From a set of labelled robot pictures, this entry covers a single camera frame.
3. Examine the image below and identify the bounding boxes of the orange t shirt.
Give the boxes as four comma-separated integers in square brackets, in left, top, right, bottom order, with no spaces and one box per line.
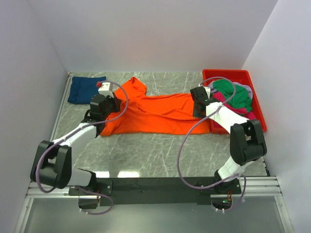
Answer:
[101,77,199,136]

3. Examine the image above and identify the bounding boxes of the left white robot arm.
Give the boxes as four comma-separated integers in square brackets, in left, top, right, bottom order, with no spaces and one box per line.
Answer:
[30,91,121,195]

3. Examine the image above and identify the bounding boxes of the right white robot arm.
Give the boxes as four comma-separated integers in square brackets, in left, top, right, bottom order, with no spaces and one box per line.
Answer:
[190,86,267,194]

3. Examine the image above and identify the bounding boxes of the lavender t shirt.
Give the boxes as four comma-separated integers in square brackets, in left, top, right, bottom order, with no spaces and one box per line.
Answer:
[208,80,253,99]

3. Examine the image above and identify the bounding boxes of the magenta t shirt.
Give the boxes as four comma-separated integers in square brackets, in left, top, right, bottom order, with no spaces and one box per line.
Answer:
[210,92,256,134]

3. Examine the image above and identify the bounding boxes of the folded blue t shirt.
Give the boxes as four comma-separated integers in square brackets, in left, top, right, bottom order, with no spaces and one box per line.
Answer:
[68,76,106,104]

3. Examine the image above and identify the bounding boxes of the green t shirt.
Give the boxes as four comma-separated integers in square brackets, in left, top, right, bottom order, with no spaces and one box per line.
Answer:
[212,79,252,113]

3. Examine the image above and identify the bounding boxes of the black base beam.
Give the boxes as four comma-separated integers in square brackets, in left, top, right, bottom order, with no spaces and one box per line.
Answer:
[68,177,242,207]

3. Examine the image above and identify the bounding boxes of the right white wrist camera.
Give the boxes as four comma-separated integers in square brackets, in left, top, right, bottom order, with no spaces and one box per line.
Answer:
[198,84,211,98]

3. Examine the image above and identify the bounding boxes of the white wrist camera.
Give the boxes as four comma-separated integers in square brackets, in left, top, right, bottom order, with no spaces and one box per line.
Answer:
[96,82,114,97]
[198,84,211,98]

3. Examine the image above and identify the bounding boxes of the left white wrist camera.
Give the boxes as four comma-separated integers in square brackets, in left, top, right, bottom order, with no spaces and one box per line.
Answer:
[96,82,114,97]

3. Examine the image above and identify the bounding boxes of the aluminium frame rail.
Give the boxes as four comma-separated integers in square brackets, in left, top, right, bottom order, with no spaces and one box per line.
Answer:
[14,72,72,233]

